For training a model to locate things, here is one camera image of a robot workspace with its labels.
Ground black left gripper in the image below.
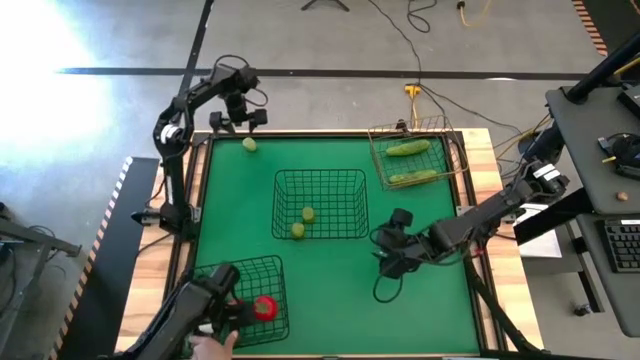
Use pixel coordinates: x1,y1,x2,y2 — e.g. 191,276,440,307
209,92,269,134

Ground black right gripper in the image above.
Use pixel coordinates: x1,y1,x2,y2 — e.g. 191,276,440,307
372,227,434,280

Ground green cucumber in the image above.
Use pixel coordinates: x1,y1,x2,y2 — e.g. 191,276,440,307
388,169,440,185
385,139,432,158

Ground green table mat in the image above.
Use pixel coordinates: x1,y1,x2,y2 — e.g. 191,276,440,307
192,135,479,356

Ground black tripod foot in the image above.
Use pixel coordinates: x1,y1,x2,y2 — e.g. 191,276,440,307
300,0,351,13

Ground white paper sheet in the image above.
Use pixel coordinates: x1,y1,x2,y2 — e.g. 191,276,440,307
517,203,564,260

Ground black desk support bar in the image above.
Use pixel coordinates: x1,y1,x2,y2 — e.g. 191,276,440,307
513,187,596,246

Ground black striped-edge floor mat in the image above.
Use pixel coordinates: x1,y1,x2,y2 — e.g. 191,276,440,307
571,0,640,57
47,157,160,360

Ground person's hand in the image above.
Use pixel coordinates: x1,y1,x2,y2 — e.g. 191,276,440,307
189,329,240,360

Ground grey desk top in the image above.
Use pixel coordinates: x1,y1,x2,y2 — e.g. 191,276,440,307
574,212,640,339
544,82,640,216

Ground black keyboard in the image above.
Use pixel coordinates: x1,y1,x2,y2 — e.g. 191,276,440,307
596,218,640,275

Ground grey metal stand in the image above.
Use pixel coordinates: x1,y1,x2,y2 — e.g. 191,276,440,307
0,199,83,360

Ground black headphones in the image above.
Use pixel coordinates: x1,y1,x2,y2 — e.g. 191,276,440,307
598,132,640,180

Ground black round pole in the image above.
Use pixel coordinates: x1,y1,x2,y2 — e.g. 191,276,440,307
566,30,640,105

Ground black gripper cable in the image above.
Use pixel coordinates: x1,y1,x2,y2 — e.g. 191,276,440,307
214,53,270,109
372,272,404,304

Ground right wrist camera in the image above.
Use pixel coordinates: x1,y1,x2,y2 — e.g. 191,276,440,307
389,207,414,229

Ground black metal table frame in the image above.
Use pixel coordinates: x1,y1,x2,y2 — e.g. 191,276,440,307
154,130,501,359

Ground wide black wire basket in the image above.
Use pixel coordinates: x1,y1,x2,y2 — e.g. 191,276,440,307
271,168,370,241

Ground gold wire basket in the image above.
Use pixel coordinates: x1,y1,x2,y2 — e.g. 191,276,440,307
368,115,470,193

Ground black frame strut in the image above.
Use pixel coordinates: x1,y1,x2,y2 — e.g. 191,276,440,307
467,272,544,356

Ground tall black wire basket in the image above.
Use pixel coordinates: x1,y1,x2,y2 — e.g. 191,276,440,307
192,254,291,349

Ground long black floor cable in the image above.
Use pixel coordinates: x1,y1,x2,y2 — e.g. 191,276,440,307
367,0,424,86

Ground looped black floor cable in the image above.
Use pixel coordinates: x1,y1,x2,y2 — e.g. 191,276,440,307
406,0,440,34

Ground yellow floor cable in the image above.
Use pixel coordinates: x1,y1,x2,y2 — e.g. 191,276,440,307
455,0,494,27

